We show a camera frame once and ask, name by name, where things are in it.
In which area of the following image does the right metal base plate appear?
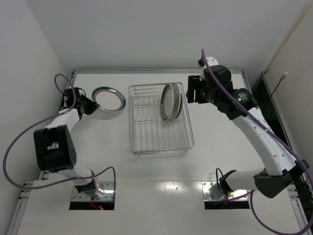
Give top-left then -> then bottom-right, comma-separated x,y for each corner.
202,181 -> 248,202

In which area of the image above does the small blue patterned plate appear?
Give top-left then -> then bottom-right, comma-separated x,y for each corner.
176,92 -> 183,118

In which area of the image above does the metal base plate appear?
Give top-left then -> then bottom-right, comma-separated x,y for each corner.
71,181 -> 115,202
202,181 -> 248,202

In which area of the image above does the green red rimmed plate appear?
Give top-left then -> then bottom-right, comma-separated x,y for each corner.
91,87 -> 126,113
160,84 -> 174,121

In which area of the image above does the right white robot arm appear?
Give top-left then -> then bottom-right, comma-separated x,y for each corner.
186,65 -> 309,198

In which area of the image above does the white plate with grey rim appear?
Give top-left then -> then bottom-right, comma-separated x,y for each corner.
169,83 -> 181,121

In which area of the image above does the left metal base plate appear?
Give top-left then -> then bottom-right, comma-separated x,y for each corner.
71,181 -> 115,202

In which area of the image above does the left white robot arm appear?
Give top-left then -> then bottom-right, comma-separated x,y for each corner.
33,87 -> 103,199

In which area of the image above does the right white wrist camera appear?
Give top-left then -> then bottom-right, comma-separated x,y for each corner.
198,57 -> 219,67

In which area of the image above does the metal wire dish rack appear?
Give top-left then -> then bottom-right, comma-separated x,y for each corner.
129,82 -> 195,158

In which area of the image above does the black wall cable with plug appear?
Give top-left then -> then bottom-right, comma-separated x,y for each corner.
268,71 -> 289,98

